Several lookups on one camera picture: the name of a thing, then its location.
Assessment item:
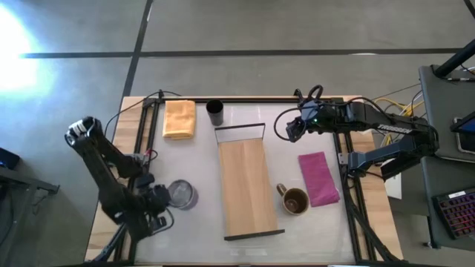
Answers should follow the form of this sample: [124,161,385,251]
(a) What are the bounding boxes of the yellow cables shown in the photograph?
[373,96,425,148]

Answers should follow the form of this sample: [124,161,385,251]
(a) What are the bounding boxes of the tablet screen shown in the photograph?
[449,110,475,155]

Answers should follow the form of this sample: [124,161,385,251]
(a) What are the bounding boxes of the black aluminium table frame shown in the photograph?
[91,95,401,266]

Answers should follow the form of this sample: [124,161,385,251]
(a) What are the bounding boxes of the orange folded cloth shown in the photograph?
[162,99,197,141]

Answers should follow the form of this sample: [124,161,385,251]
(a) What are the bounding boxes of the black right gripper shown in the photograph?
[286,105,338,144]

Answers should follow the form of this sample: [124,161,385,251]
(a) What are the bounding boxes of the black slanted pole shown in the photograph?
[433,39,475,78]

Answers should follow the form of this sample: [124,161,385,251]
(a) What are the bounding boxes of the dark metal stand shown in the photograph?
[0,147,61,257]

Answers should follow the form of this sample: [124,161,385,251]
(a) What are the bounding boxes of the grey side table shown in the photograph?
[418,63,475,250]

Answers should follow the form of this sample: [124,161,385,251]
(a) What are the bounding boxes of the magenta folded cloth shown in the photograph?
[298,151,341,208]

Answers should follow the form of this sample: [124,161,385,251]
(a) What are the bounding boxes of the tall black cup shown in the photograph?
[206,99,225,127]

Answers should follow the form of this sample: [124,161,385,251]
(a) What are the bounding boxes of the thin black cable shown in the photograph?
[104,89,183,139]

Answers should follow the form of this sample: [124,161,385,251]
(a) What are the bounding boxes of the steel tumbler with purple base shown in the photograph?
[167,179,199,211]

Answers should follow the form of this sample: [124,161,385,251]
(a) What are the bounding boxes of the black backlit keyboard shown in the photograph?
[432,188,475,240]

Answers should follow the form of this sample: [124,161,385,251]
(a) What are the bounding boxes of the brown ceramic mug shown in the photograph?
[275,182,310,217]

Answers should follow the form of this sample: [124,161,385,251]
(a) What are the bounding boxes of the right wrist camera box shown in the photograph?
[299,99,321,120]

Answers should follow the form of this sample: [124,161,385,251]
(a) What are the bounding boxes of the white paper sheet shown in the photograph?
[383,171,403,200]

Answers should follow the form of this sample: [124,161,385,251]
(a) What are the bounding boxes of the black looped gripper cable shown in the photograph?
[273,107,302,142]

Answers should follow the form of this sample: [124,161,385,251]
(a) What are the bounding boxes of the red wire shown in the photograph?
[142,148,159,165]

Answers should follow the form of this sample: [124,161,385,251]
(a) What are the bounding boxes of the wooden shelf with black ends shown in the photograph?
[214,122,286,242]

